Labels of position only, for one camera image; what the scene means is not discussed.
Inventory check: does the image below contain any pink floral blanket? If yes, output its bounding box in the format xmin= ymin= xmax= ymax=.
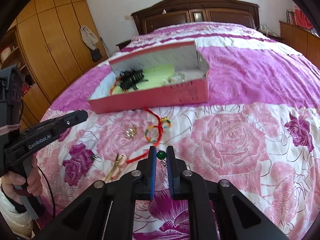
xmin=32 ymin=21 xmax=320 ymax=240

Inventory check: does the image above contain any red cardboard box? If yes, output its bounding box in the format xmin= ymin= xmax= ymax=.
xmin=87 ymin=40 xmax=211 ymax=114

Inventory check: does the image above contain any black hanging bag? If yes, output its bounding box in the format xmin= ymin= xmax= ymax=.
xmin=90 ymin=48 xmax=102 ymax=62

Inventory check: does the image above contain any red braided bracelet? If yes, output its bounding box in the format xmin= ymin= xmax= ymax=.
xmin=126 ymin=107 xmax=173 ymax=165
xmin=109 ymin=76 xmax=123 ymax=97

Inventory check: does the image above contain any black feather hair clip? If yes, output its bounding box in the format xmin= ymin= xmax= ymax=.
xmin=117 ymin=66 xmax=148 ymax=92

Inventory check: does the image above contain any clear crystal bracelet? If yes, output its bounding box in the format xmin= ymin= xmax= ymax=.
xmin=162 ymin=72 xmax=188 ymax=84

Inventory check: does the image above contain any gold hair pin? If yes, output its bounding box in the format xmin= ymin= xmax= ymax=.
xmin=104 ymin=153 xmax=128 ymax=183

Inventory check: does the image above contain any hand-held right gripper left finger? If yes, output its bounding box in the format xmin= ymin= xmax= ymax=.
xmin=37 ymin=146 xmax=157 ymax=240

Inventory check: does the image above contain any dark wooden nightstand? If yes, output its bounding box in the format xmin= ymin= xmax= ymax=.
xmin=116 ymin=40 xmax=132 ymax=51
xmin=257 ymin=27 xmax=285 ymax=43

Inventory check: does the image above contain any wooden shelf unit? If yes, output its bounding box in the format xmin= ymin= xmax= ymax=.
xmin=0 ymin=26 xmax=29 ymax=85

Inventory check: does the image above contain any person's left forearm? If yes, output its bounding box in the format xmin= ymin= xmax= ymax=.
xmin=0 ymin=192 xmax=33 ymax=239

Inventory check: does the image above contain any wooden wardrobe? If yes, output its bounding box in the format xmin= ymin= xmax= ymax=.
xmin=15 ymin=0 xmax=110 ymax=128

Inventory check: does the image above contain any wooden low cabinet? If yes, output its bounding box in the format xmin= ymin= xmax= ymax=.
xmin=279 ymin=20 xmax=320 ymax=68

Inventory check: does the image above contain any beige hanging bag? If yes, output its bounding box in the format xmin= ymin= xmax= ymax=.
xmin=80 ymin=25 xmax=99 ymax=51

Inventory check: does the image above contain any green bead earring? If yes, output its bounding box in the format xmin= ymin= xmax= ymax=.
xmin=156 ymin=150 xmax=168 ymax=167

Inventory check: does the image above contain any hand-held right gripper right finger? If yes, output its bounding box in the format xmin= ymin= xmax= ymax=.
xmin=166 ymin=145 xmax=288 ymax=240

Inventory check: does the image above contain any person's left hand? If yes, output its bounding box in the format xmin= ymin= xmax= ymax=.
xmin=0 ymin=165 xmax=42 ymax=205

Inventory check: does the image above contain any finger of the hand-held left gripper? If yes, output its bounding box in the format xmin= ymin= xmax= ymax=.
xmin=21 ymin=110 xmax=89 ymax=140

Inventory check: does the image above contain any dark wooden headboard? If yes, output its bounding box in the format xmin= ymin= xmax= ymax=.
xmin=131 ymin=0 xmax=261 ymax=35

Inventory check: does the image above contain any green paper sheet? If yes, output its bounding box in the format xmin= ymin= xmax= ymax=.
xmin=111 ymin=64 xmax=176 ymax=95

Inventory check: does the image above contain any white storage container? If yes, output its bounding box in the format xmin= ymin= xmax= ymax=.
xmin=0 ymin=47 xmax=15 ymax=62

